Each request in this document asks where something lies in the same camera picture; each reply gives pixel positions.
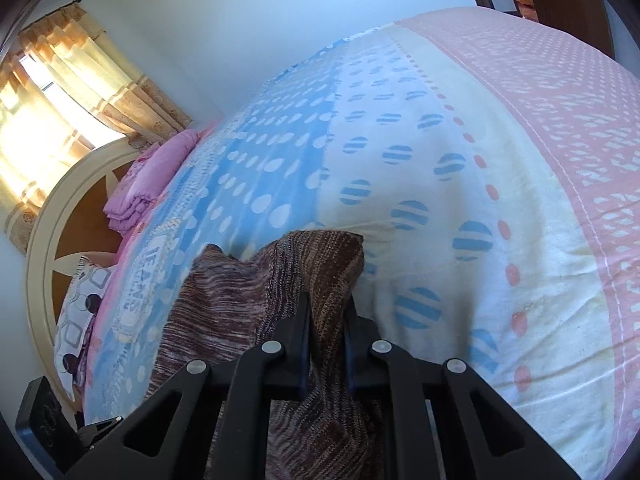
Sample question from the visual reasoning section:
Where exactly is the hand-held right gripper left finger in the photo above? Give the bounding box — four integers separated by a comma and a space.
62, 292, 313, 480

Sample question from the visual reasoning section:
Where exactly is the cream wooden headboard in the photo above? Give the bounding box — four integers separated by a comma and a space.
25, 137, 151, 396

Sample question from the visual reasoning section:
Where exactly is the pink folded blanket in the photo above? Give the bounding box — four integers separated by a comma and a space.
103, 129, 201, 233

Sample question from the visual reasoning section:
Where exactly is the yellow patterned curtain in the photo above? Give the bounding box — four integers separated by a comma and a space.
0, 2, 193, 251

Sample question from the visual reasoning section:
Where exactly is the brown knit sweater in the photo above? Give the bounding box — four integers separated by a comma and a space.
142, 229, 386, 480

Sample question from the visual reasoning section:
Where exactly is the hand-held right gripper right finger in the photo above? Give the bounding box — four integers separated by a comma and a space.
342, 305, 583, 480

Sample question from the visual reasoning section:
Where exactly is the white patterned pillow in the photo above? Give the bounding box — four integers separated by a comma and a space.
54, 255, 113, 401

